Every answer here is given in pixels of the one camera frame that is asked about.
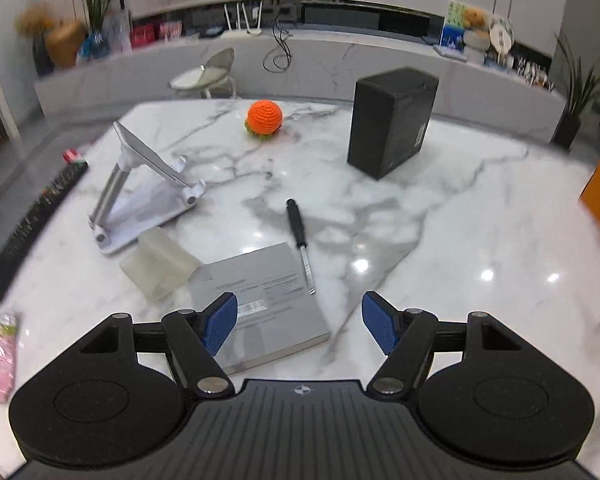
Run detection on translucent plastic block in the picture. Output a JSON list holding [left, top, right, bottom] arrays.
[[119, 226, 203, 301]]

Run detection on dark vase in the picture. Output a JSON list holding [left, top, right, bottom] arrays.
[[32, 37, 56, 78]]

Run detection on white router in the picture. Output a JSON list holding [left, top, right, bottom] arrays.
[[221, 2, 265, 38]]

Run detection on framed picture card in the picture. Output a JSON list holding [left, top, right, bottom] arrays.
[[102, 10, 133, 53]]

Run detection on green plant in blue vase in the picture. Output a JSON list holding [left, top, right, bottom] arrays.
[[77, 0, 131, 36]]

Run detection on black pen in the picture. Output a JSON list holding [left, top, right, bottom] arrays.
[[286, 198, 317, 295]]

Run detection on green picture card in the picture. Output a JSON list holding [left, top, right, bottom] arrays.
[[447, 0, 468, 28]]

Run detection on white swivel stool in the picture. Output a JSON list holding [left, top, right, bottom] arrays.
[[169, 47, 238, 100]]

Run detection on black keyboard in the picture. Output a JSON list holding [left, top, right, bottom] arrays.
[[0, 162, 90, 303]]

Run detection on black cardboard box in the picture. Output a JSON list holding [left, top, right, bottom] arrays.
[[346, 66, 440, 181]]

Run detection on brown teddy bear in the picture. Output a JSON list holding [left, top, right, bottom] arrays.
[[461, 6, 490, 31]]

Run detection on white phone stand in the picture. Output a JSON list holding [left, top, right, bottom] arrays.
[[87, 121, 207, 256]]

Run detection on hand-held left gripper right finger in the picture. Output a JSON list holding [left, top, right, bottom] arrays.
[[361, 291, 523, 400]]

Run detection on blue glass vase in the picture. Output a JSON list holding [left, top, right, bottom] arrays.
[[77, 32, 112, 63]]

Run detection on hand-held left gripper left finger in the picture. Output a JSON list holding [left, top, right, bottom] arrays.
[[77, 292, 238, 398]]

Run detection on grey box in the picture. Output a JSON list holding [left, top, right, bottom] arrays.
[[187, 241, 332, 376]]

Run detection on long pink snack packet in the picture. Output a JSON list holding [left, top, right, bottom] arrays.
[[0, 310, 20, 403]]

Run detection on white marble media cabinet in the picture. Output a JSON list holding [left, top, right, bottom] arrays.
[[34, 0, 567, 146]]

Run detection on tall potted plant black pot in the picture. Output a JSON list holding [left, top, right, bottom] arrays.
[[550, 30, 600, 151]]

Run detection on orange dried flowers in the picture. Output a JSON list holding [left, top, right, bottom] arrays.
[[15, 2, 58, 41]]

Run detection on orange crochet ball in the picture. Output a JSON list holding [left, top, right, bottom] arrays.
[[244, 100, 284, 140]]

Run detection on black cable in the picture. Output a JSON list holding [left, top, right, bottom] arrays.
[[262, 10, 293, 73]]

